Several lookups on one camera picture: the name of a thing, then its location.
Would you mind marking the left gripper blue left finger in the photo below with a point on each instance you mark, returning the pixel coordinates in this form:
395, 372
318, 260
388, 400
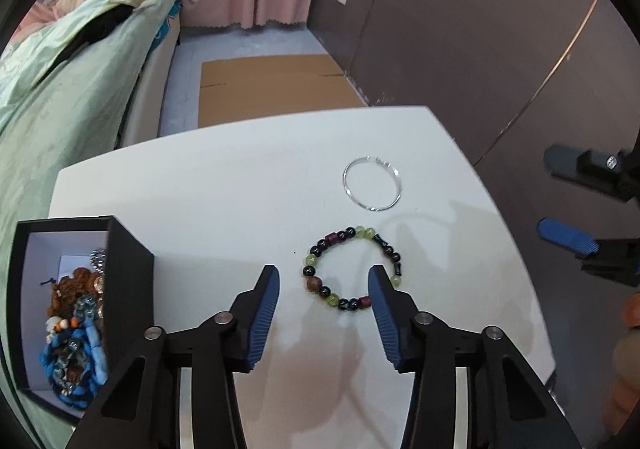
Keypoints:
263, 303

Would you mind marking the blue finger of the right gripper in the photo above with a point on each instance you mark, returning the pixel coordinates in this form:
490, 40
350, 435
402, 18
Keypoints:
566, 237
613, 175

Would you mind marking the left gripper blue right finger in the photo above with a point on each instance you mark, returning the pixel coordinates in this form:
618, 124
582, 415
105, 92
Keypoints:
383, 295

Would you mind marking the black jewelry box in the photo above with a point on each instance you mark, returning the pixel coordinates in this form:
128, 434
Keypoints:
68, 325

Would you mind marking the right hand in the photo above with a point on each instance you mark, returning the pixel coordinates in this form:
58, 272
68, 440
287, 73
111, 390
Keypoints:
625, 388

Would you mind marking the flat brown cardboard sheet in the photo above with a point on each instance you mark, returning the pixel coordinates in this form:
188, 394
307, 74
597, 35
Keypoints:
247, 88

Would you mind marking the green bed mattress cover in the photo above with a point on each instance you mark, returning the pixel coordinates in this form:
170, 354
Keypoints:
75, 113

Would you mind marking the pale green duvet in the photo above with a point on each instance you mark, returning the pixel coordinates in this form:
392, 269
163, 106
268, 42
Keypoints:
27, 59

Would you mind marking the black garment on bed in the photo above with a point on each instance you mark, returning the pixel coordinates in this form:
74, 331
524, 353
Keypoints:
98, 28

